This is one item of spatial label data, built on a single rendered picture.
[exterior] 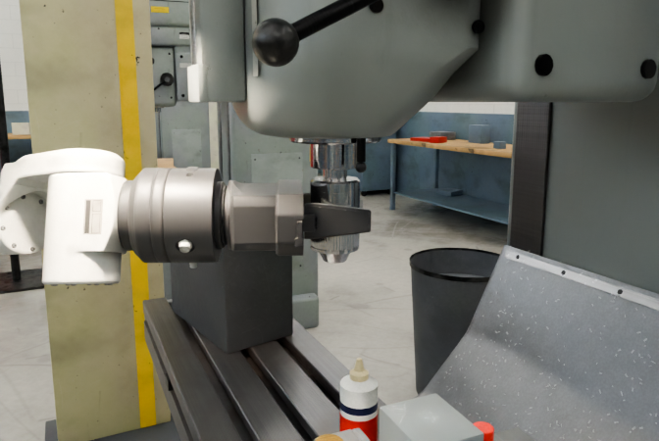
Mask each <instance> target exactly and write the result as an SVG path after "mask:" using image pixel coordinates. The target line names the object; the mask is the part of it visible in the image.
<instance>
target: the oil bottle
mask: <svg viewBox="0 0 659 441"><path fill-rule="evenodd" d="M354 428H361V429H362V431H363V432H364V433H365V434H366V435H367V437H368V438H369V439H370V440H371V441H378V381H377V380H376V379H375V378H373V377H372V376H370V375H369V372H368V371H367V370H366V369H364V365H363V361H362V358H357V360H356V363H355V367H354V368H353V369H352V370H350V374H349V375H346V376H344V377H343V378H342V379H341V380H340V411H339V432H340V431H344V430H348V429H351V430H352V429H354Z"/></svg>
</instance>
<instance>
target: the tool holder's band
mask: <svg viewBox="0 0 659 441"><path fill-rule="evenodd" d="M310 189H311V190H313V191H317V192H325V193H346V192H354V191H358V190H360V180H359V179H358V178H357V177H354V176H347V178H346V179H342V180H329V179H323V177H322V176H316V177H313V178H312V179H311V180H310Z"/></svg>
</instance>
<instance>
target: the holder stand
mask: <svg viewBox="0 0 659 441"><path fill-rule="evenodd" d="M171 283H172V302H173V311H174V312H175V313H176V314H177V315H179V316H180V317H181V318H182V319H184V320H185V321H186V322H188V323H189V324H190V325H191V326H193V327H194V328H195V329H196V330H198V331H199V332H200V333H201V334H203V335H204V336H205V337H207V338H208V339H209V340H210V341H212V342H213V343H214V344H215V345H217V346H218V347H219V348H220V349H222V350H223V351H224V352H225V353H227V354H229V353H232V352H236V351H239V350H242V349H246V348H249V347H253V346H256V345H259V344H263V343H266V342H270V341H273V340H276V339H280V338H282V337H285V336H289V335H292V333H293V315H292V256H278V255H277V254H276V251H232V250H230V249H229V248H228V244H227V245H226V246H225V248H224V249H222V252H221V256H220V259H219V261H218V262H217V263H197V268H195V269H192V268H191V267H190V264H189V263H171Z"/></svg>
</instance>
